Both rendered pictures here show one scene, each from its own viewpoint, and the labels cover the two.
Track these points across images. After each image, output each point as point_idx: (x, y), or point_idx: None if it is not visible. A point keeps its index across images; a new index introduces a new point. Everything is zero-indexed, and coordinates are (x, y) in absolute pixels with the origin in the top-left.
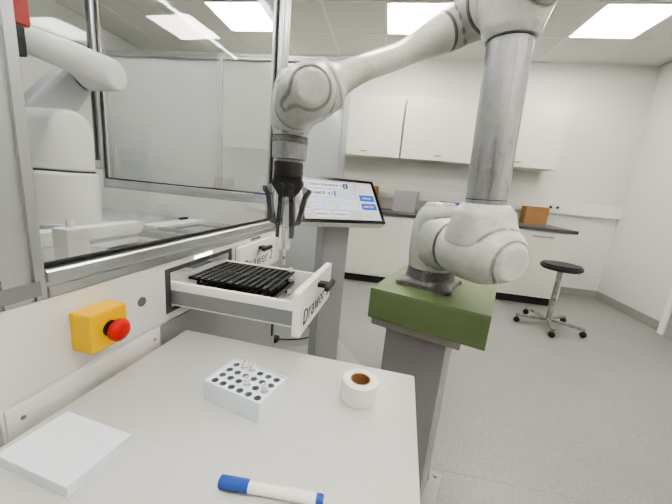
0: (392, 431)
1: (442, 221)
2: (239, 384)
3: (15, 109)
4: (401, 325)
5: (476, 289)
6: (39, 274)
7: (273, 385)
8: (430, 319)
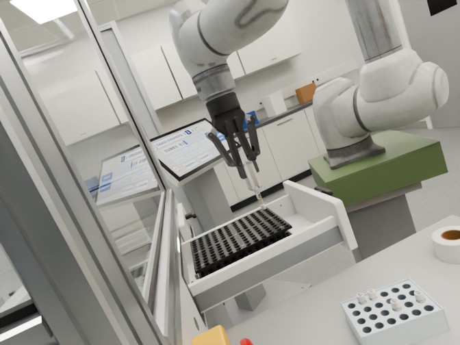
0: None
1: (348, 92)
2: (392, 313)
3: (44, 113)
4: (370, 197)
5: (387, 138)
6: (165, 344)
7: (412, 291)
8: (392, 175)
